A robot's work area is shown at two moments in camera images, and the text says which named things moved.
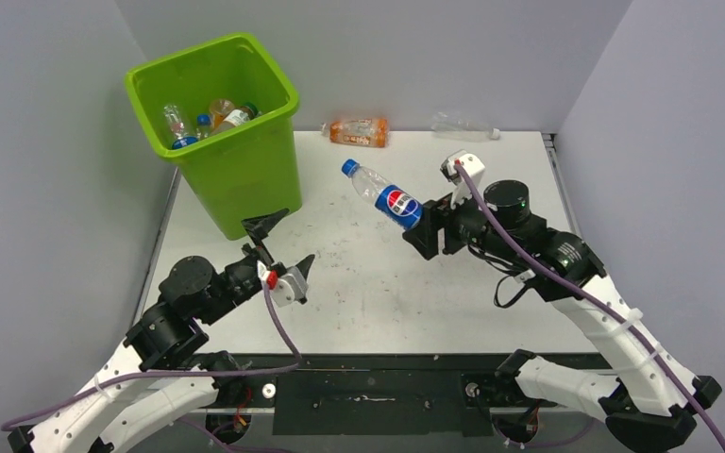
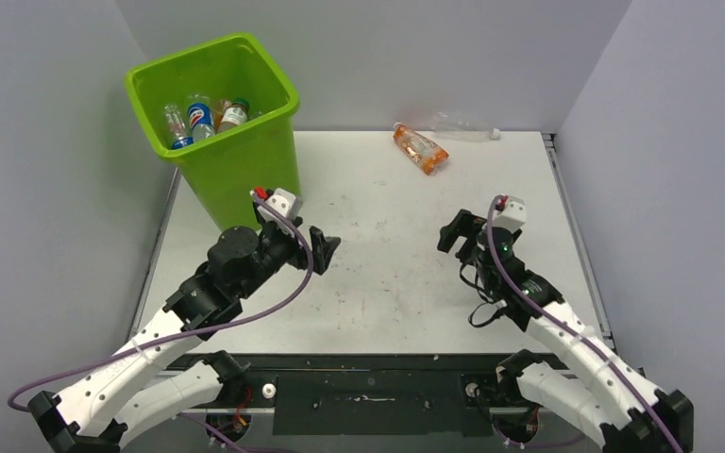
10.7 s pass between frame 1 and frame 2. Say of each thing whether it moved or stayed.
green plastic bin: stayed
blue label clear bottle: stayed
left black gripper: moved
